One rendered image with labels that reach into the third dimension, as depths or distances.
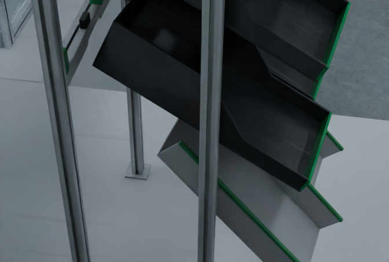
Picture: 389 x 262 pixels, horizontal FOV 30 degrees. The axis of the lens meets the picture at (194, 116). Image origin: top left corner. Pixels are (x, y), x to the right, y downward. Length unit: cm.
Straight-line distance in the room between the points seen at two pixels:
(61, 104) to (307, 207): 42
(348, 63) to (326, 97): 26
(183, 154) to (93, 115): 61
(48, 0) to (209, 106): 20
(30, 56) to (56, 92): 85
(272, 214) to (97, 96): 61
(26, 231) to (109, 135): 27
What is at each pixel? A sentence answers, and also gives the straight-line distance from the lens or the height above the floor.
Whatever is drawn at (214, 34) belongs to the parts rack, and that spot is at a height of 140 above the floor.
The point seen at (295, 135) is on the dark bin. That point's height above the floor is 120.
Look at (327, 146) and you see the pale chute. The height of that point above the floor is 102.
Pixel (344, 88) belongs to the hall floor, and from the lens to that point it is 298.
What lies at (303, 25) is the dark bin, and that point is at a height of 136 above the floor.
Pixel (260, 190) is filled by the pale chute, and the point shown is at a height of 108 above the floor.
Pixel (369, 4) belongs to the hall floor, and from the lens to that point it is 354.
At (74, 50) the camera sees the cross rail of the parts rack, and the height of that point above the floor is 131.
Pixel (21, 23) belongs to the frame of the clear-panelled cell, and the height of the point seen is 87.
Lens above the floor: 180
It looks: 40 degrees down
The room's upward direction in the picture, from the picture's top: 1 degrees clockwise
